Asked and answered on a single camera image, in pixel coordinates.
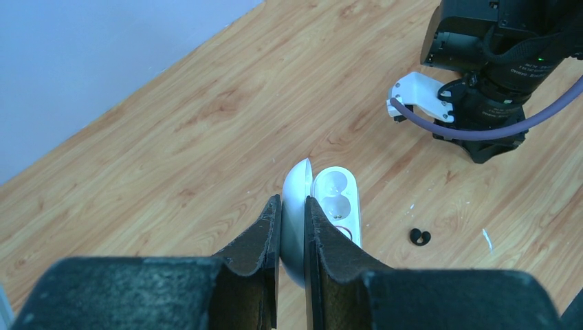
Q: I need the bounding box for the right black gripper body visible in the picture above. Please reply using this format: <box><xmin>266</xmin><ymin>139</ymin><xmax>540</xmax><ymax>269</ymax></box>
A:
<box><xmin>431</xmin><ymin>77</ymin><xmax>529</xmax><ymax>165</ymax></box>

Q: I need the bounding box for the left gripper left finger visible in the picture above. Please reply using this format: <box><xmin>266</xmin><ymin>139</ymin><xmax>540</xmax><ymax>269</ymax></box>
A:
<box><xmin>12</xmin><ymin>195</ymin><xmax>282</xmax><ymax>329</ymax></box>

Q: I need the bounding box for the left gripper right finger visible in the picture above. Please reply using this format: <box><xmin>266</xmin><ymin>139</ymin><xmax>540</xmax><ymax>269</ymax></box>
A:
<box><xmin>305</xmin><ymin>215</ymin><xmax>565</xmax><ymax>329</ymax></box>

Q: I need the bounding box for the white earbud charging case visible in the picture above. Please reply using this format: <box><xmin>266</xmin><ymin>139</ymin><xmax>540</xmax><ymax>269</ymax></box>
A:
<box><xmin>280</xmin><ymin>158</ymin><xmax>362</xmax><ymax>289</ymax></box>

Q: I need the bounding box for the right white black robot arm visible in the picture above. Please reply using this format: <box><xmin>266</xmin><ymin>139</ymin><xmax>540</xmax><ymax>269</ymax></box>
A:
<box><xmin>420</xmin><ymin>1</ymin><xmax>582</xmax><ymax>131</ymax></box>

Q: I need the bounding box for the black earbud right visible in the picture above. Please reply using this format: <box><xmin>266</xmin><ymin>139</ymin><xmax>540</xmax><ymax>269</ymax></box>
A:
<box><xmin>409</xmin><ymin>228</ymin><xmax>432</xmax><ymax>246</ymax></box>

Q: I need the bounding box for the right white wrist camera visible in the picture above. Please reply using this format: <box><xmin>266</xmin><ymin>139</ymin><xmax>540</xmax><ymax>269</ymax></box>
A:
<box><xmin>386</xmin><ymin>71</ymin><xmax>454</xmax><ymax>123</ymax></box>

